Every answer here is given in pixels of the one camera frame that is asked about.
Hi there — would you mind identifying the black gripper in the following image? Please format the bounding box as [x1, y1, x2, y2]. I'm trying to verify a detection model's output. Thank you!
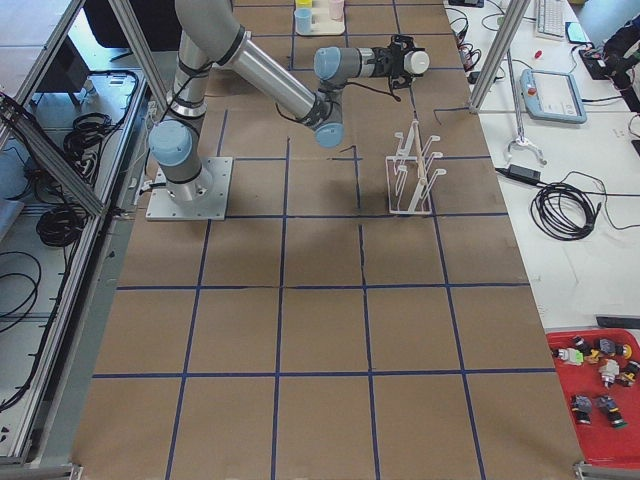
[372, 34, 426, 102]

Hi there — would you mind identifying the pale green white cup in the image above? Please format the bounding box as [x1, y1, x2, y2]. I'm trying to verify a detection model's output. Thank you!
[403, 50, 430, 76]

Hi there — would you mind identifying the pink plastic cup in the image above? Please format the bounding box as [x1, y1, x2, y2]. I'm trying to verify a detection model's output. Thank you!
[328, 0, 344, 21]

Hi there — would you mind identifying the wooden rack dowel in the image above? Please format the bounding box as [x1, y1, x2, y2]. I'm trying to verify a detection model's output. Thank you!
[411, 119, 427, 184]

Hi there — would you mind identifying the light blue plastic cup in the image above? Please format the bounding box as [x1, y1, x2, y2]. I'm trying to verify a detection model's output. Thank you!
[294, 8, 313, 35]

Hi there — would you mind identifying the white rabbit print tray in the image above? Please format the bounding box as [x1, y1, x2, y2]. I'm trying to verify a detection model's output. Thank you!
[301, 0, 345, 36]

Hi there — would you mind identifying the blue teach pendant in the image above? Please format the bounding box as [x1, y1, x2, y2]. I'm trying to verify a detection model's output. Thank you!
[520, 69, 587, 124]

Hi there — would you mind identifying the black power adapter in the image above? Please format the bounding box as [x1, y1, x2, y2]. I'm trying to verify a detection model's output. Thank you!
[507, 164, 541, 186]

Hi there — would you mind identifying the white keyboard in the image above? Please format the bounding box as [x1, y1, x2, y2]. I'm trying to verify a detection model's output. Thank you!
[534, 0, 565, 41]

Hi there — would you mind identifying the red parts tray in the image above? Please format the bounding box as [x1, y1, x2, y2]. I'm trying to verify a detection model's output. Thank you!
[547, 329, 639, 469]

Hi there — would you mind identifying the white wire cup rack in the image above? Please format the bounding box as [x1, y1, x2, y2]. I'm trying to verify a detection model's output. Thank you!
[385, 124, 447, 216]

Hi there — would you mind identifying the aluminium frame post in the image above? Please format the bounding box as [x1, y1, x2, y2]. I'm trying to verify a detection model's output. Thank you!
[469, 0, 530, 113]

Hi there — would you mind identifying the coiled black cable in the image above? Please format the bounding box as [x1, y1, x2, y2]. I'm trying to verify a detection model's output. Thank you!
[529, 180, 606, 242]

